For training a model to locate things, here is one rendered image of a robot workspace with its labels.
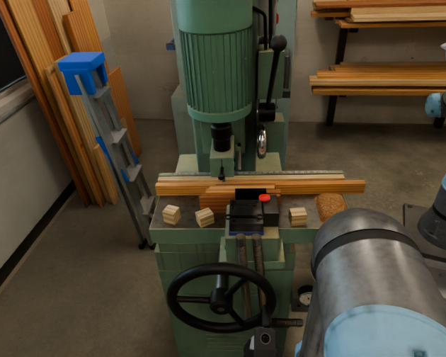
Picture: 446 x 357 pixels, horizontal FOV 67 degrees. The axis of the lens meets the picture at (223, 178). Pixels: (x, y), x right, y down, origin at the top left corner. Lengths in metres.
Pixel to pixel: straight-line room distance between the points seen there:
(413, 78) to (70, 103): 2.47
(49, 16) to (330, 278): 2.38
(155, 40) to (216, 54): 2.62
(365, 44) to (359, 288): 3.09
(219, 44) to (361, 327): 0.65
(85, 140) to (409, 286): 2.21
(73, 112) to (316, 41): 2.09
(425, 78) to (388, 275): 2.80
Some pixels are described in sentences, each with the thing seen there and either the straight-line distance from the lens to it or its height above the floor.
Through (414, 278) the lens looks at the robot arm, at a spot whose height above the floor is 1.33.
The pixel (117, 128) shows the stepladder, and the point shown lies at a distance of 1.93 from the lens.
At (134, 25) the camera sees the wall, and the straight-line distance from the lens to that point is 3.45.
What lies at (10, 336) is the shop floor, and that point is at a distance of 2.16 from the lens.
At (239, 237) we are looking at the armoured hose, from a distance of 0.86.
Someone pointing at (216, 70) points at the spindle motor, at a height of 1.33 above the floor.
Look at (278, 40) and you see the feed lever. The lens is 0.76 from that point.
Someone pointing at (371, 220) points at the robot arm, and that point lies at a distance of 0.40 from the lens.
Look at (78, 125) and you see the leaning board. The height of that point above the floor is 0.65.
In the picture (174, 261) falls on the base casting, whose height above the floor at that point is 0.76.
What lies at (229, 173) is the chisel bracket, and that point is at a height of 1.01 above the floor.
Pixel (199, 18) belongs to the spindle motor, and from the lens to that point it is 0.80.
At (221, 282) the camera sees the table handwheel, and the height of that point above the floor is 0.83.
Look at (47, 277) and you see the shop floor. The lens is 2.32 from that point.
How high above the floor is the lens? 1.60
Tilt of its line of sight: 36 degrees down
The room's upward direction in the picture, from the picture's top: 3 degrees counter-clockwise
